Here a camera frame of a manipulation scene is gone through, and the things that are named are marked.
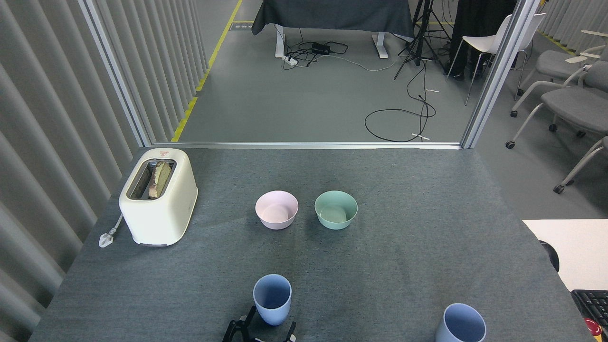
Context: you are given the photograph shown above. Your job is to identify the bread slice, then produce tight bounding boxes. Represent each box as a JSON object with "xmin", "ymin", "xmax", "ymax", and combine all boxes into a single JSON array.
[{"xmin": 148, "ymin": 161, "xmax": 172, "ymax": 199}]

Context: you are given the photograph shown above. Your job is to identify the black floor cable loop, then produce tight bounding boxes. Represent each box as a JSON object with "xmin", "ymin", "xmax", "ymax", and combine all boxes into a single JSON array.
[{"xmin": 365, "ymin": 59, "xmax": 436, "ymax": 143}]

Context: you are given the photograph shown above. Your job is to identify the silver frame rail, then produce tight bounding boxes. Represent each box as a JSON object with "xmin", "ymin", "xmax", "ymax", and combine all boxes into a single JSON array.
[{"xmin": 152, "ymin": 142, "xmax": 464, "ymax": 150}]

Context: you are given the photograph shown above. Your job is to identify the silver frame post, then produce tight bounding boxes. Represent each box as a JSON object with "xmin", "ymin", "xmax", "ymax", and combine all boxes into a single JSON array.
[
  {"xmin": 78, "ymin": 0, "xmax": 152, "ymax": 147},
  {"xmin": 461, "ymin": 0, "xmax": 542, "ymax": 149}
]

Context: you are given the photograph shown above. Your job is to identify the white toaster plug cord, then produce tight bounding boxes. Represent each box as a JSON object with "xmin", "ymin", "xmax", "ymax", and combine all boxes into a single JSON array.
[{"xmin": 99, "ymin": 214, "xmax": 125, "ymax": 248}]

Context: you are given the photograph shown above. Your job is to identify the black rounded object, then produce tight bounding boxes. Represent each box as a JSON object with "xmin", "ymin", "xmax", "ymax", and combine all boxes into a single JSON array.
[{"xmin": 540, "ymin": 241, "xmax": 560, "ymax": 272}]

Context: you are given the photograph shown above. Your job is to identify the white plastic chair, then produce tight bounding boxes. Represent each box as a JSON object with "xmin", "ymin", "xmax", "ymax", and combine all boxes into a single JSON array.
[{"xmin": 446, "ymin": 13, "xmax": 547, "ymax": 106}]

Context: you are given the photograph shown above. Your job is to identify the black tripod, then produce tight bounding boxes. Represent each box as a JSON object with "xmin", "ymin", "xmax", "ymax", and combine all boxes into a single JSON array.
[{"xmin": 393, "ymin": 0, "xmax": 449, "ymax": 80}]

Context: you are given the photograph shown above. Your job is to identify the blue plastic cup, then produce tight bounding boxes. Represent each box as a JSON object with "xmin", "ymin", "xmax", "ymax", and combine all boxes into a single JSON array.
[
  {"xmin": 436, "ymin": 303, "xmax": 487, "ymax": 342},
  {"xmin": 253, "ymin": 274, "xmax": 292, "ymax": 326}
]

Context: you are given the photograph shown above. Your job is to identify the black keyboard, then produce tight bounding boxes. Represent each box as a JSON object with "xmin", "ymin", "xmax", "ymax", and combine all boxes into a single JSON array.
[{"xmin": 571, "ymin": 289, "xmax": 608, "ymax": 328}]

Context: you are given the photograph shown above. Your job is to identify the person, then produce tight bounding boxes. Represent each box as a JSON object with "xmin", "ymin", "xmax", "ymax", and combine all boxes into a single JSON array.
[{"xmin": 448, "ymin": 0, "xmax": 517, "ymax": 80}]

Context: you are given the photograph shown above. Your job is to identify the dark cloth covered table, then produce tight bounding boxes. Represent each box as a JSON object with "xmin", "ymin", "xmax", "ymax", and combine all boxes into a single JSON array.
[{"xmin": 252, "ymin": 0, "xmax": 415, "ymax": 59}]

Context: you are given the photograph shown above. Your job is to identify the grey wheeled office chair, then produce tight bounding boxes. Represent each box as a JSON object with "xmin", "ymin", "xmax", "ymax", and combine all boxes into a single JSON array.
[
  {"xmin": 506, "ymin": 61, "xmax": 608, "ymax": 149},
  {"xmin": 553, "ymin": 137, "xmax": 608, "ymax": 194},
  {"xmin": 511, "ymin": 29, "xmax": 608, "ymax": 118}
]

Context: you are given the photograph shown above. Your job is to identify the white floor cable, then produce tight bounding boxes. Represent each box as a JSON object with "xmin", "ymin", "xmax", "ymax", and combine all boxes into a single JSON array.
[{"xmin": 328, "ymin": 54, "xmax": 404, "ymax": 72}]

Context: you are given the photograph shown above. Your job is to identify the cream white toaster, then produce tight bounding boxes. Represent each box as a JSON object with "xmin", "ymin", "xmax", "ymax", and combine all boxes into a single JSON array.
[{"xmin": 119, "ymin": 148, "xmax": 198, "ymax": 247}]

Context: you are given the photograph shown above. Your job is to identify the white side table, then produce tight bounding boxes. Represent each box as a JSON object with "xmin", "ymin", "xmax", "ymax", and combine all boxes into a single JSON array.
[{"xmin": 522, "ymin": 219, "xmax": 608, "ymax": 291}]

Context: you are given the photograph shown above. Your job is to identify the green bowl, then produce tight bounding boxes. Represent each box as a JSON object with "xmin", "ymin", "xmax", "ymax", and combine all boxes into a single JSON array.
[{"xmin": 314, "ymin": 190, "xmax": 358, "ymax": 230}]

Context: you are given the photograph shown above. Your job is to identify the pink bowl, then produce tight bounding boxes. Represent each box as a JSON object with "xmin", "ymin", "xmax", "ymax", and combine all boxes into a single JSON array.
[{"xmin": 255, "ymin": 190, "xmax": 299, "ymax": 230}]

